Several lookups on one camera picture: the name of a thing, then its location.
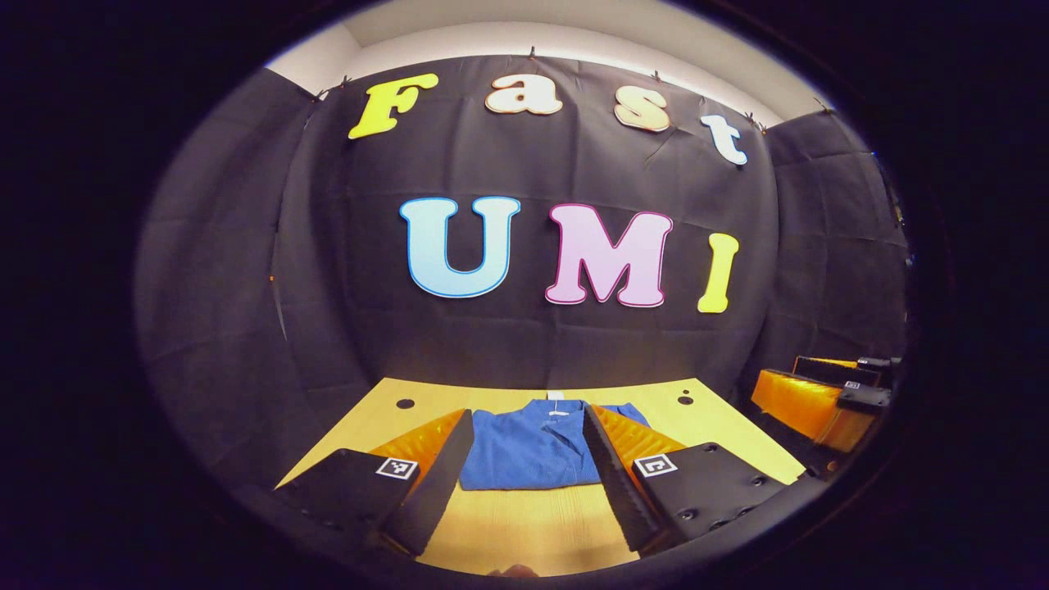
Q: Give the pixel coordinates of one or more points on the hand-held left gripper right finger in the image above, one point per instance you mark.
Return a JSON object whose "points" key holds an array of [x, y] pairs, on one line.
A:
{"points": [[615, 483]]}

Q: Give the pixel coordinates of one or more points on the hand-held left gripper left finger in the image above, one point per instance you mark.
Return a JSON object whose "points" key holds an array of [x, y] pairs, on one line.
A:
{"points": [[438, 483]]}

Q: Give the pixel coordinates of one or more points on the black backdrop cloth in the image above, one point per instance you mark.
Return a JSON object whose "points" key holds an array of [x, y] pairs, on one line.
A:
{"points": [[533, 164]]}

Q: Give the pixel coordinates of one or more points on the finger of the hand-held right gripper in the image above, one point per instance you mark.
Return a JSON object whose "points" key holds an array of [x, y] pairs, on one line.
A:
{"points": [[828, 369], [803, 406]]}

